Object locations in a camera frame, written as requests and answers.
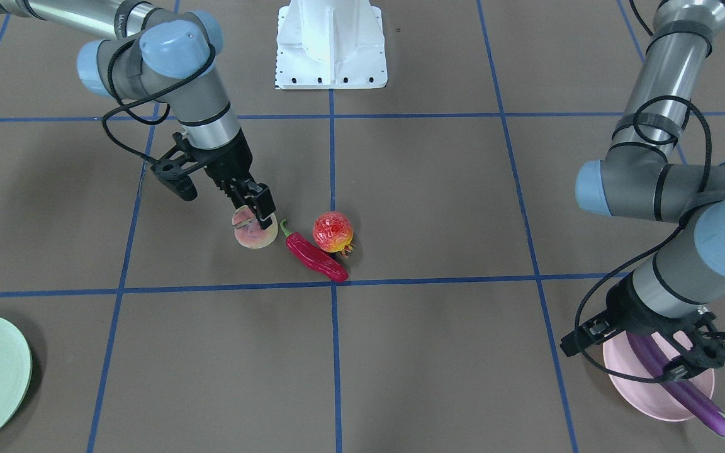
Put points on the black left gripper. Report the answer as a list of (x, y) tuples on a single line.
[(651, 316)]

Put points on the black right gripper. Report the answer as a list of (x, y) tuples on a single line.
[(232, 163)]

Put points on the peach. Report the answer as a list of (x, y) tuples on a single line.
[(249, 233)]

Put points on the purple eggplant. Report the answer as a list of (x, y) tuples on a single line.
[(685, 392)]

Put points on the red chili pepper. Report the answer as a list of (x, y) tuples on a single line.
[(311, 256)]

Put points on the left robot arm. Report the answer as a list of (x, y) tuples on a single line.
[(636, 180)]

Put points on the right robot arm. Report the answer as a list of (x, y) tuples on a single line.
[(145, 54)]

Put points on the red pomegranate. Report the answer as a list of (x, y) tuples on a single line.
[(333, 233)]

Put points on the pink plate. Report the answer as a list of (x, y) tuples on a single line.
[(651, 399)]

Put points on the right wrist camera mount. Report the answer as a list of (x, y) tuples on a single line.
[(175, 167)]

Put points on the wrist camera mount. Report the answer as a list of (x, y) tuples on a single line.
[(699, 345), (175, 167)]

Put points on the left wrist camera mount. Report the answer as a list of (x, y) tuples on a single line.
[(699, 345)]

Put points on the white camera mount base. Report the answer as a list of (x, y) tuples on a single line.
[(330, 45)]

